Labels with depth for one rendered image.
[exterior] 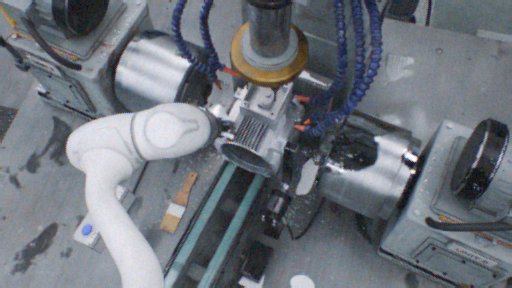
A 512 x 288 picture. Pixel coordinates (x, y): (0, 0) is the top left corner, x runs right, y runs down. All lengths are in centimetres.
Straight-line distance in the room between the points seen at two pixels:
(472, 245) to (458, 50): 87
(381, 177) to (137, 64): 70
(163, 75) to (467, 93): 102
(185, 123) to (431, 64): 113
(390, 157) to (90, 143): 69
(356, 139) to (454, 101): 63
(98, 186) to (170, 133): 17
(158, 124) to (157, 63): 47
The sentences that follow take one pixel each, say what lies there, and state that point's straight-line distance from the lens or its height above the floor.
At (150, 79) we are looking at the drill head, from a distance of 141.
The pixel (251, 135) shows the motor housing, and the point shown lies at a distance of 135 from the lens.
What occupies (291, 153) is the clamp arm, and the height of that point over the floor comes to 123.
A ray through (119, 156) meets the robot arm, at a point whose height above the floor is 141.
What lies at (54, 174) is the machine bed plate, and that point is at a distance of 176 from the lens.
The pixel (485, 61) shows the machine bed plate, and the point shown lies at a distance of 197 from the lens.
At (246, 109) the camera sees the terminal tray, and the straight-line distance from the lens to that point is 134.
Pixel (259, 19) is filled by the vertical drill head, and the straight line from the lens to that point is 106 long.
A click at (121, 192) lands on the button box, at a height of 108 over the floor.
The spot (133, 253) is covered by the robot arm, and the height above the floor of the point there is 151.
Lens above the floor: 232
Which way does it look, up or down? 65 degrees down
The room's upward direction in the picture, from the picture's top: 3 degrees counter-clockwise
